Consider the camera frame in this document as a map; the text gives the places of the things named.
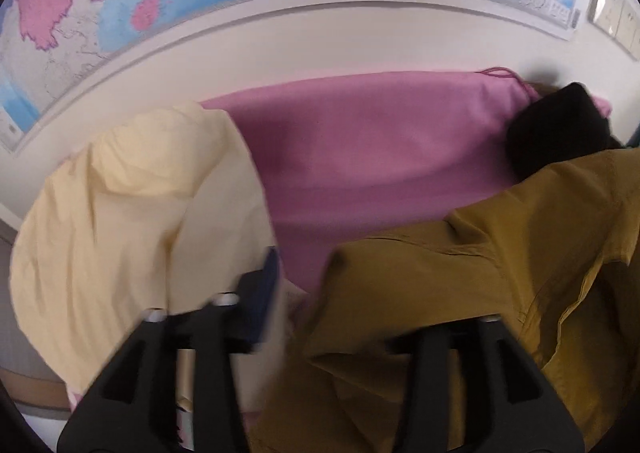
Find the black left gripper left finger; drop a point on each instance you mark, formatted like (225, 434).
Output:
(132, 405)

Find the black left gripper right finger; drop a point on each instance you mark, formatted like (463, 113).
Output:
(509, 405)

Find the white wall socket panel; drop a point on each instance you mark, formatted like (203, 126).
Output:
(619, 20)

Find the pink bed blanket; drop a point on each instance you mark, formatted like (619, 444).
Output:
(344, 157)

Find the mustard brown jacket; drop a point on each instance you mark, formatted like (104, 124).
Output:
(557, 257)

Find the cream coloured garment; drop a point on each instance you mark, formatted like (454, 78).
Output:
(164, 212)

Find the black garment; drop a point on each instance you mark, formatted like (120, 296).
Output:
(558, 127)

